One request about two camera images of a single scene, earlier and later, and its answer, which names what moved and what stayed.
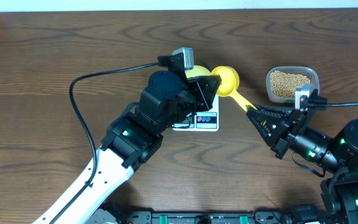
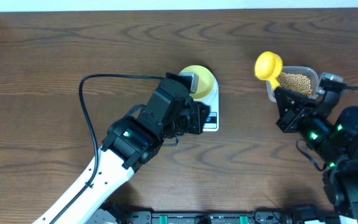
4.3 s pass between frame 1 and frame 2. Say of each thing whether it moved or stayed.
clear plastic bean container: stayed
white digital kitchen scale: stayed
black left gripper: moved
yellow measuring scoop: moved
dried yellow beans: stayed
